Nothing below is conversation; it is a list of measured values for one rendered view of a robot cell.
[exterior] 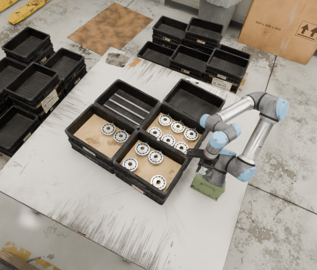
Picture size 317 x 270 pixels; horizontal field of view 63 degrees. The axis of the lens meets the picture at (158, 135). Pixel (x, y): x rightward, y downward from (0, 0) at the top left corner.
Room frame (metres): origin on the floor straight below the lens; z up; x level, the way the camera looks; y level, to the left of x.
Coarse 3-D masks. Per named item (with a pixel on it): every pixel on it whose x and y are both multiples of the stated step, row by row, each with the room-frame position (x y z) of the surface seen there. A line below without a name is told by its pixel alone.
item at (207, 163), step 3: (219, 156) 0.68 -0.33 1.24; (201, 159) 0.68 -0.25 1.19; (204, 159) 0.67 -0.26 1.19; (207, 159) 0.67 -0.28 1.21; (210, 159) 0.65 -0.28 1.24; (213, 159) 0.66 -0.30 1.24; (216, 159) 0.66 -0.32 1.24; (201, 162) 0.66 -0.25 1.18; (204, 162) 0.66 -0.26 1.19; (207, 162) 0.66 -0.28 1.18; (210, 162) 0.66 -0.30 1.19; (213, 162) 0.66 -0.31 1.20; (201, 165) 0.65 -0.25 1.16; (204, 165) 0.66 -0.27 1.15; (207, 165) 0.65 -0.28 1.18; (210, 165) 0.65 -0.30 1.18; (213, 165) 0.65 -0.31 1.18; (207, 168) 0.65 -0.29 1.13; (210, 168) 0.65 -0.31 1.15; (213, 168) 0.64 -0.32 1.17
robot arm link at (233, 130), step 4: (216, 124) 0.81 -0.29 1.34; (220, 124) 0.80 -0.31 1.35; (224, 124) 0.80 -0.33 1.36; (232, 124) 0.80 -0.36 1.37; (236, 124) 0.80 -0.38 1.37; (216, 128) 0.79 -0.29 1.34; (220, 128) 0.78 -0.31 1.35; (224, 128) 0.77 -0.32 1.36; (228, 128) 0.77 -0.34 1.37; (232, 128) 0.77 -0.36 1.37; (236, 128) 0.78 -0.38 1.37; (224, 132) 0.74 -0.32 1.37; (228, 132) 0.74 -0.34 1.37; (232, 132) 0.75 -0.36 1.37; (236, 132) 0.75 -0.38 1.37; (240, 132) 0.77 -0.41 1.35; (228, 136) 0.72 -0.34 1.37; (232, 136) 0.73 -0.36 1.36; (236, 136) 0.74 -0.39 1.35; (232, 140) 0.72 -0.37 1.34
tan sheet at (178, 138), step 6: (162, 114) 1.21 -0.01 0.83; (156, 120) 1.15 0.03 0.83; (174, 120) 1.17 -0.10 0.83; (150, 126) 1.09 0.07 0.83; (156, 126) 1.09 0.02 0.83; (162, 132) 1.05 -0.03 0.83; (168, 132) 1.06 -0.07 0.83; (180, 138) 1.02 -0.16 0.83; (198, 138) 1.04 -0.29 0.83; (186, 144) 0.98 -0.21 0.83; (192, 144) 0.98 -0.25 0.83
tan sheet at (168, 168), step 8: (136, 144) 0.92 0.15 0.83; (144, 160) 0.80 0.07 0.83; (168, 160) 0.83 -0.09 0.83; (144, 168) 0.74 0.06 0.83; (152, 168) 0.75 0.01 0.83; (160, 168) 0.76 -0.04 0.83; (168, 168) 0.77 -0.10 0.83; (176, 168) 0.78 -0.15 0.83; (144, 176) 0.69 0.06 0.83; (152, 176) 0.70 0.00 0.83; (168, 176) 0.71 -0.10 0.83; (168, 184) 0.65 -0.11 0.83
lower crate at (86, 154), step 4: (72, 144) 0.87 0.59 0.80; (76, 148) 0.88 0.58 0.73; (80, 148) 0.84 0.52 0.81; (80, 152) 0.86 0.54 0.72; (84, 152) 0.84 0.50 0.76; (88, 156) 0.82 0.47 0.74; (92, 156) 0.79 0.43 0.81; (92, 160) 0.80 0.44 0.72; (96, 160) 0.79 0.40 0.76; (100, 164) 0.78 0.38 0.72; (104, 164) 0.75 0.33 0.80; (104, 168) 0.76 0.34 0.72; (108, 168) 0.74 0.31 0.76; (112, 168) 0.72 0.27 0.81; (112, 172) 0.73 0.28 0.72
